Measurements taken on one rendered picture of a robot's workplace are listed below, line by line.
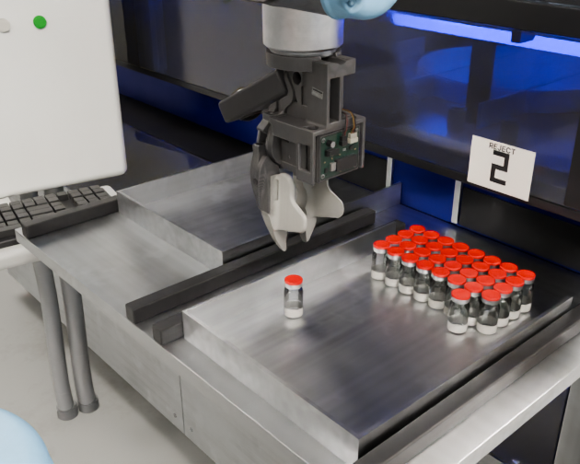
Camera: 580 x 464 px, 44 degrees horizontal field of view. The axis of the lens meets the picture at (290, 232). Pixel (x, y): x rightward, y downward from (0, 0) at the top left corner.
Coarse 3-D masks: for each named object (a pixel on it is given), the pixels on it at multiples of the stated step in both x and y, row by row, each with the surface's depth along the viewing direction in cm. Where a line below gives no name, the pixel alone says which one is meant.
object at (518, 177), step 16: (480, 144) 86; (496, 144) 84; (480, 160) 86; (496, 160) 85; (512, 160) 83; (528, 160) 81; (480, 176) 87; (496, 176) 85; (512, 176) 84; (528, 176) 82; (512, 192) 84; (528, 192) 83
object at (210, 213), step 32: (224, 160) 117; (128, 192) 106; (160, 192) 110; (192, 192) 113; (224, 192) 113; (352, 192) 113; (384, 192) 106; (160, 224) 98; (192, 224) 103; (224, 224) 103; (256, 224) 103; (320, 224) 99; (192, 256) 94; (224, 256) 88
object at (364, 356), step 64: (320, 256) 88; (192, 320) 75; (256, 320) 80; (320, 320) 80; (384, 320) 80; (512, 320) 80; (256, 384) 68; (320, 384) 70; (384, 384) 70; (448, 384) 66
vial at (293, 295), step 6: (288, 288) 79; (294, 288) 79; (300, 288) 80; (288, 294) 79; (294, 294) 79; (300, 294) 79; (288, 300) 79; (294, 300) 79; (300, 300) 80; (288, 306) 80; (294, 306) 80; (300, 306) 80; (288, 312) 80; (294, 312) 80; (300, 312) 80; (294, 318) 80
